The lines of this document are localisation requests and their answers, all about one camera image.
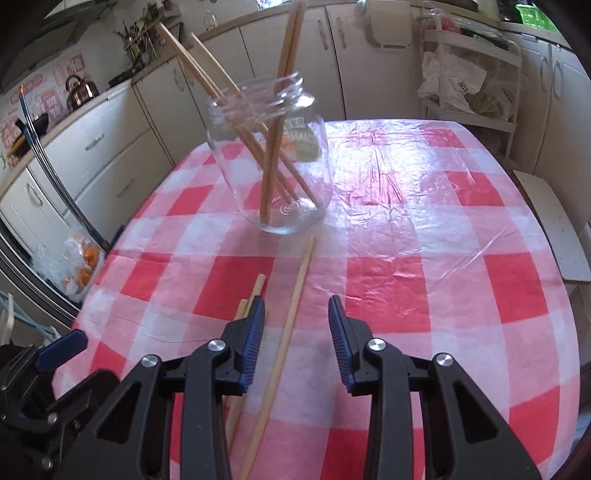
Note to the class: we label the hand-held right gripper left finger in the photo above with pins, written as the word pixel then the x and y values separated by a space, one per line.
pixel 251 344

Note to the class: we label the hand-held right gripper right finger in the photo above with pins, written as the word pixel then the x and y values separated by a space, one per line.
pixel 339 344

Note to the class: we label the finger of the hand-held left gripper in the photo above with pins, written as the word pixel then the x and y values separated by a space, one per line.
pixel 64 349
pixel 87 392

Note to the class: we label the wooden chopstick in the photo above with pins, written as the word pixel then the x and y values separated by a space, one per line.
pixel 298 37
pixel 184 60
pixel 259 286
pixel 282 55
pixel 241 309
pixel 212 57
pixel 288 323

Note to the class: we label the clear glass jar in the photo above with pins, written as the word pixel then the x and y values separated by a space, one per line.
pixel 295 175

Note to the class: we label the plastic bag with oranges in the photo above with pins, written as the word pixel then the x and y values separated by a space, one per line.
pixel 78 265

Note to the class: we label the red checkered tablecloth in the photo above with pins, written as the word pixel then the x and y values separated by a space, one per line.
pixel 415 300

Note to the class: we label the cream kitchen base cabinets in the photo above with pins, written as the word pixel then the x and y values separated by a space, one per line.
pixel 138 129

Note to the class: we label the white wooden bench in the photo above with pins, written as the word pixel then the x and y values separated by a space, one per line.
pixel 554 221

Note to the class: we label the copper kettle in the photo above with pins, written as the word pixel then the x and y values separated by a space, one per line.
pixel 82 92

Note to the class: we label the white trolley cart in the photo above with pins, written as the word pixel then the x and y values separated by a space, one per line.
pixel 503 124

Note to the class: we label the white plastic bag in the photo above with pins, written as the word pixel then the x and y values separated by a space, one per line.
pixel 455 83

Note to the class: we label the green plastic basket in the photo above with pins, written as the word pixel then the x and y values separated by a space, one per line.
pixel 535 16

